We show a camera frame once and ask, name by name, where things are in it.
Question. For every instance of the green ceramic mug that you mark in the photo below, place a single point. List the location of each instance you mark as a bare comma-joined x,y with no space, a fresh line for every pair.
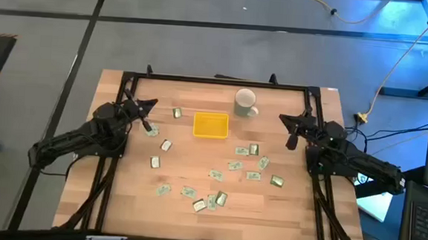
244,101

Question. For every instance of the silver metal bracket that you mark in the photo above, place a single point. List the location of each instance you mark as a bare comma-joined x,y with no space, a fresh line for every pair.
106,239

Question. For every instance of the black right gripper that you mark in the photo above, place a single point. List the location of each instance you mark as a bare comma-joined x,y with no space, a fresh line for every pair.
310,127

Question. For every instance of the white board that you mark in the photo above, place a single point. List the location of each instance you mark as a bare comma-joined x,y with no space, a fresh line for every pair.
376,208

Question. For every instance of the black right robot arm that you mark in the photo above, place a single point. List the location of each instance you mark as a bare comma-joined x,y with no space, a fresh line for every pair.
364,162

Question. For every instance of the pale yellow packet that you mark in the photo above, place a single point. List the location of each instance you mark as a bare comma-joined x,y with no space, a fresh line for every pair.
241,150

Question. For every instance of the yellow plastic basket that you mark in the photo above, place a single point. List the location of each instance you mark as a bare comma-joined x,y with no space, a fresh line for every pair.
210,125

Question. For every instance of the black metal table frame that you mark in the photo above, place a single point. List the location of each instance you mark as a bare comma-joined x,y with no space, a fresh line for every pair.
216,81

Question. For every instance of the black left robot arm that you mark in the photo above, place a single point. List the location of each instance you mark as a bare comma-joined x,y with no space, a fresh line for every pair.
71,139

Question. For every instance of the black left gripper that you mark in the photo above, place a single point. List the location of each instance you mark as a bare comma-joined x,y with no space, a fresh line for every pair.
129,112

